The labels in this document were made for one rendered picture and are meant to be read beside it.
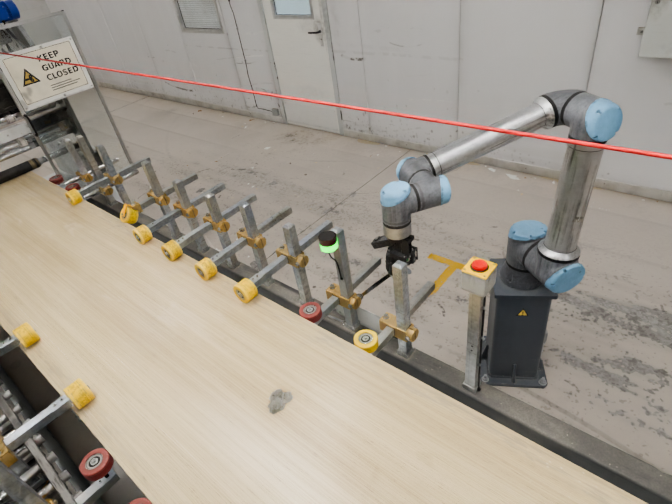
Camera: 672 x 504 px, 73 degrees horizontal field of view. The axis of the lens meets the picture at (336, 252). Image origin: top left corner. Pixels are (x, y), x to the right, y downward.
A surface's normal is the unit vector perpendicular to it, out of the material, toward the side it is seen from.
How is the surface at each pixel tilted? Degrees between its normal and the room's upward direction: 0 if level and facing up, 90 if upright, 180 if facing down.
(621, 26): 90
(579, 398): 0
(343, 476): 0
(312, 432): 0
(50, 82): 90
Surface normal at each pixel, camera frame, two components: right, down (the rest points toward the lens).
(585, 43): -0.63, 0.54
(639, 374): -0.14, -0.79
